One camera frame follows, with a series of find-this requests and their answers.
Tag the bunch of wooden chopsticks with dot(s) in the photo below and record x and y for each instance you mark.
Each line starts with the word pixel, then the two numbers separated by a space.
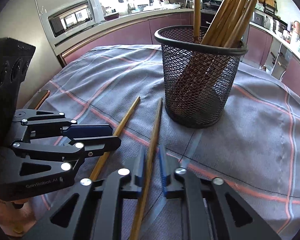
pixel 225 15

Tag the steel pot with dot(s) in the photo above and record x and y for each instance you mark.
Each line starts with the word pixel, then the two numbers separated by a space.
pixel 280 26

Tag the dark red bowl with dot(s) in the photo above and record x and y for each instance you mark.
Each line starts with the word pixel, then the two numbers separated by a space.
pixel 112 16

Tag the black cooking pot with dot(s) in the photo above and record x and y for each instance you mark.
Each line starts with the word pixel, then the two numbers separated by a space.
pixel 208 4

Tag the dark flat object orange edge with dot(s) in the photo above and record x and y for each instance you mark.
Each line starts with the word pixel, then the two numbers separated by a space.
pixel 41 99

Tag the pink lower cabinets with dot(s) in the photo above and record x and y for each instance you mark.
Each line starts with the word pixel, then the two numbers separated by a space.
pixel 130 32
pixel 292 72

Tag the white dish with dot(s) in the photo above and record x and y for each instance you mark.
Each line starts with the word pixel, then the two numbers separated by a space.
pixel 173 5

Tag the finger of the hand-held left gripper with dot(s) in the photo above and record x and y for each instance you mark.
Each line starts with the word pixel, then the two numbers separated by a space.
pixel 102 145
pixel 90 130

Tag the metal faucet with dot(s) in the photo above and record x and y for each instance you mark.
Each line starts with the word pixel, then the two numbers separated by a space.
pixel 131 5

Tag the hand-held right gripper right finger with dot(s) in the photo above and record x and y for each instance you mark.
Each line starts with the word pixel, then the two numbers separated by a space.
pixel 163 172

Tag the grey plaid tablecloth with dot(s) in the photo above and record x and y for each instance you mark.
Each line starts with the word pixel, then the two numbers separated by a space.
pixel 240 142

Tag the white microwave oven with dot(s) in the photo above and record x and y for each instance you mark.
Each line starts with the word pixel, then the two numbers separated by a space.
pixel 72 17

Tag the person's left hand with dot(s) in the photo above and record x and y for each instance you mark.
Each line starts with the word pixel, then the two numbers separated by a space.
pixel 5 212

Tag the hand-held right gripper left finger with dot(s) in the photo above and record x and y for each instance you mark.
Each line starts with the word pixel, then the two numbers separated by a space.
pixel 140 170

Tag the pink kettle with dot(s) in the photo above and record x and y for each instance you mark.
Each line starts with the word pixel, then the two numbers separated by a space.
pixel 298 28

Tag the patterned-end wooden chopstick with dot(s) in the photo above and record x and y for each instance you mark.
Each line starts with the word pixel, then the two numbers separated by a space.
pixel 125 120
pixel 151 160

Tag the black mesh holder cup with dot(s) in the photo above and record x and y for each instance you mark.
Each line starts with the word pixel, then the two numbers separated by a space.
pixel 190 85

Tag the black wall rack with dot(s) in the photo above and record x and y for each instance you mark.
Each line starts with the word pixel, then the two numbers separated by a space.
pixel 270 8

